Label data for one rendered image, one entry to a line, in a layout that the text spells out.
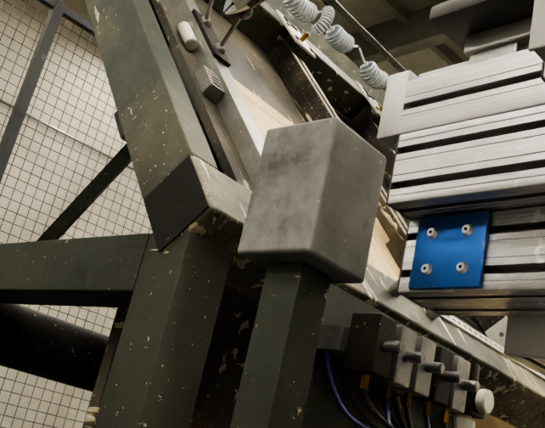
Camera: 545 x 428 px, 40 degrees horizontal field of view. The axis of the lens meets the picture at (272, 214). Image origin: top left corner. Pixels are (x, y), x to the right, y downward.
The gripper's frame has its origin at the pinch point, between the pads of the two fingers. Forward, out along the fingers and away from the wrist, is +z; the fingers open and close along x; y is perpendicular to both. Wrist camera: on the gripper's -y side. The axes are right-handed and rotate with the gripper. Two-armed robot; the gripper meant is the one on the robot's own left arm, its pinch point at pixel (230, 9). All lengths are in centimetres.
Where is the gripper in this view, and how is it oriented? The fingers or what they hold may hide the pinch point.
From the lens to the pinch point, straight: 167.4
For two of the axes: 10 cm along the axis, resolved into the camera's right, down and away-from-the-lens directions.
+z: -7.1, 6.3, 3.0
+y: -4.9, -1.4, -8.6
